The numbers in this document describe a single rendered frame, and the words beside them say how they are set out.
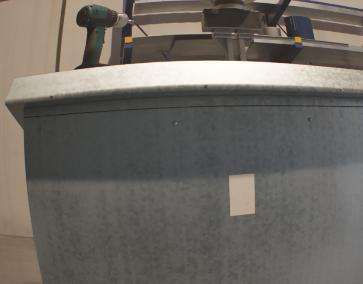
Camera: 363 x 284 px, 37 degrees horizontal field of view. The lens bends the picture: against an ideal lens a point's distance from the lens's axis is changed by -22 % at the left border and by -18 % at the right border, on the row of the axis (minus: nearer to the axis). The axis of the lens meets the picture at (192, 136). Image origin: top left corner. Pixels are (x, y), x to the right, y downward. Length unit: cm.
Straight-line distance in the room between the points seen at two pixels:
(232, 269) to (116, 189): 28
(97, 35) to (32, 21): 491
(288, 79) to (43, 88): 49
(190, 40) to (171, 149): 396
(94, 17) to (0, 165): 475
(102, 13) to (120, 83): 36
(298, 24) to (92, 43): 425
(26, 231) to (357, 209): 500
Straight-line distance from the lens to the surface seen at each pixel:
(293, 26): 562
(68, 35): 603
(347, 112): 136
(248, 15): 139
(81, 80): 118
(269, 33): 557
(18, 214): 609
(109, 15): 151
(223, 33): 137
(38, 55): 623
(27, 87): 119
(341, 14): 594
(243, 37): 138
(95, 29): 149
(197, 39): 516
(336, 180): 133
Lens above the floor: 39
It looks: 6 degrees up
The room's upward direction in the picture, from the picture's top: 3 degrees counter-clockwise
